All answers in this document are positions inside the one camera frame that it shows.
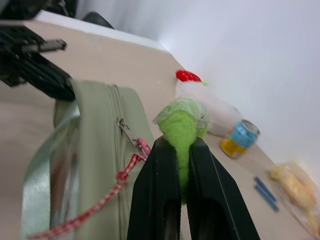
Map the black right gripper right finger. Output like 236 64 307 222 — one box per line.
185 139 261 240

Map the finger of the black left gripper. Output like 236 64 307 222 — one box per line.
22 39 68 54
17 55 77 102

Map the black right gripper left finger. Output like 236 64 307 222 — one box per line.
126 138 183 240

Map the green plush keychain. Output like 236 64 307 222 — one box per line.
152 96 211 206

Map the green zip pouch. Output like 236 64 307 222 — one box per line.
21 79 161 240

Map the silver zipper pull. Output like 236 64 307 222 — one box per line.
116 117 142 150

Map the red strawberry plush toy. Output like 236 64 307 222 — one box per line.
175 69 210 88

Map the pink clasp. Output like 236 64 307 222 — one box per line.
136 137 152 156

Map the dark robot torso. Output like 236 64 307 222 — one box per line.
0 0 77 20

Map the blue pen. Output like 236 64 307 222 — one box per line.
253 176 278 202
254 184 280 213

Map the red white gingham ribbon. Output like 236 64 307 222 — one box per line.
26 153 148 240

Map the blue yellow drink can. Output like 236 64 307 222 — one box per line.
219 119 261 160

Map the clear bottle with red cap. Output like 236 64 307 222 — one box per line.
174 81 243 138

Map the yellow snack bag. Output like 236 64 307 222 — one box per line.
269 159 320 238

